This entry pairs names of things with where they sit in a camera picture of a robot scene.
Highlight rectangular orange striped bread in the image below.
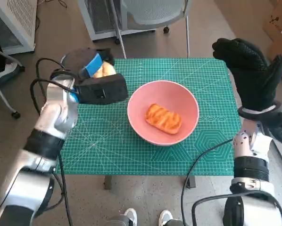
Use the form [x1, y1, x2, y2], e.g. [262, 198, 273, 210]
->
[145, 103, 183, 135]

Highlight large white perforated cabinet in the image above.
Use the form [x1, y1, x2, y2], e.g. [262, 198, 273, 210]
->
[0, 0, 38, 55]

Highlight person's white shoe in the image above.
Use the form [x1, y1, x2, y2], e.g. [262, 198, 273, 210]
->
[0, 62, 21, 82]

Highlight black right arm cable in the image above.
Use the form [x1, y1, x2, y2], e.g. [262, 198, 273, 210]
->
[191, 193, 282, 226]

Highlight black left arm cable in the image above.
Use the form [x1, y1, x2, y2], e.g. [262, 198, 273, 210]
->
[30, 57, 77, 226]

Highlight cardboard box with black print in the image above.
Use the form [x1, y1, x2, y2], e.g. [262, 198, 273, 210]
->
[261, 0, 282, 45]

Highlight round pale bread bun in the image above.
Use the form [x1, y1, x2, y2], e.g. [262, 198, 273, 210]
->
[92, 61, 117, 79]

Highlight pink bowl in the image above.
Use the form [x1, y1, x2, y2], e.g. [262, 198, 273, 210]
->
[127, 80, 200, 147]

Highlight black left hand, blue tape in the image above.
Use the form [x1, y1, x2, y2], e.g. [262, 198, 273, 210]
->
[62, 48, 116, 80]

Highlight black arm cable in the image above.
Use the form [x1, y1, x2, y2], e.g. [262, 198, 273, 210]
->
[191, 193, 282, 226]
[30, 57, 77, 226]

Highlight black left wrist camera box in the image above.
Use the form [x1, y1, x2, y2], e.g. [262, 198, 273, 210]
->
[76, 73, 129, 106]

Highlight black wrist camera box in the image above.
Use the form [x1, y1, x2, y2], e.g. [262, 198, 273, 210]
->
[261, 101, 282, 148]
[76, 73, 129, 106]

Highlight black gloved right hand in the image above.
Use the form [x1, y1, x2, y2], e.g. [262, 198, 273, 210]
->
[211, 38, 282, 111]

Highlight white and black foot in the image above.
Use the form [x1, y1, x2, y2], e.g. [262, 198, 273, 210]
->
[159, 210, 174, 226]
[124, 208, 138, 226]

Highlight green cutting mat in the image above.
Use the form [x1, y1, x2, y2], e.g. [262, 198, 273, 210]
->
[56, 58, 241, 175]

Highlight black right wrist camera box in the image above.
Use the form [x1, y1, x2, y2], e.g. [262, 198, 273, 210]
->
[261, 101, 282, 148]

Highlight grey mesh chair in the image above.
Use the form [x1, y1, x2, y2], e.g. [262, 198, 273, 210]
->
[110, 0, 191, 59]

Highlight long black cable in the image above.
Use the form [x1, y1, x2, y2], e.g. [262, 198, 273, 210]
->
[180, 138, 234, 226]

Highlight grey metal table leg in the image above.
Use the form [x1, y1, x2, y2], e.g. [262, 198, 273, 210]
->
[185, 175, 196, 189]
[104, 175, 113, 190]

